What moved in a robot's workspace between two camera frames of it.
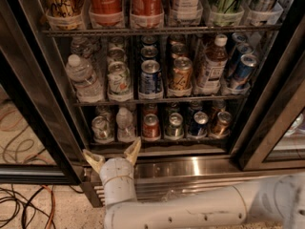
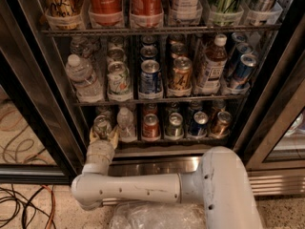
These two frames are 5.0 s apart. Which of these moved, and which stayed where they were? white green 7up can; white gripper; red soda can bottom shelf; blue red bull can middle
Moved: white gripper
Stayed: red soda can bottom shelf; blue red bull can middle; white green 7up can
